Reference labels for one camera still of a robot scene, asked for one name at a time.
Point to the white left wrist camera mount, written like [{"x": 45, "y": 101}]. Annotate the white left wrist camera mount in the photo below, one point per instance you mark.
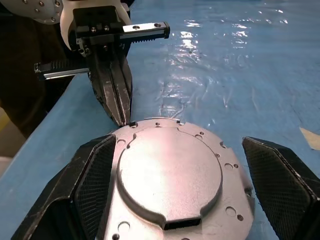
[{"x": 65, "y": 27}]

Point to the beige flat scrap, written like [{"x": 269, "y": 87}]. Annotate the beige flat scrap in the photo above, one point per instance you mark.
[{"x": 312, "y": 140}]

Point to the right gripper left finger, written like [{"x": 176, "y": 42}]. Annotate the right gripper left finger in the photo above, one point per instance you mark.
[{"x": 62, "y": 200}]

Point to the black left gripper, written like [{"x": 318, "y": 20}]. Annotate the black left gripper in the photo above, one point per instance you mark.
[{"x": 100, "y": 20}]

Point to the motor cover with circuit board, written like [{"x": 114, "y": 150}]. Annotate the motor cover with circuit board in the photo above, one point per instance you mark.
[{"x": 170, "y": 175}]

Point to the blue table mat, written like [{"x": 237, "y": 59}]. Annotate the blue table mat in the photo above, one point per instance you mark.
[{"x": 225, "y": 75}]

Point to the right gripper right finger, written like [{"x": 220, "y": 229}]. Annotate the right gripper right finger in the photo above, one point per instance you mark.
[{"x": 287, "y": 200}]

